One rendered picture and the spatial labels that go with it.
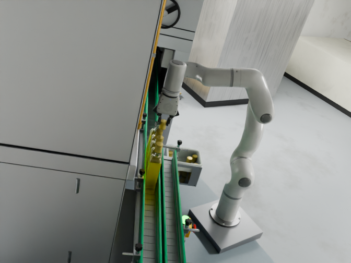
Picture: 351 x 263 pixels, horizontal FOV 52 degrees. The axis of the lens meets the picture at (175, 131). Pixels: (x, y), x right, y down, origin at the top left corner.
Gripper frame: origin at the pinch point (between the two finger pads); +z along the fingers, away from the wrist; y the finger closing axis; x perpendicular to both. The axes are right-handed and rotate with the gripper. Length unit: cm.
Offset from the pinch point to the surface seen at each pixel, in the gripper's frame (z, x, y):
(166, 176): 30.8, -5.3, 8.1
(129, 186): 61, 17, -9
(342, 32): 50, 626, 428
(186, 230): 23, -49, 14
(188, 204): 61, 8, 29
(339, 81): 90, 403, 335
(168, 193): 30.8, -18.4, 9.0
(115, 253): 31, -59, -14
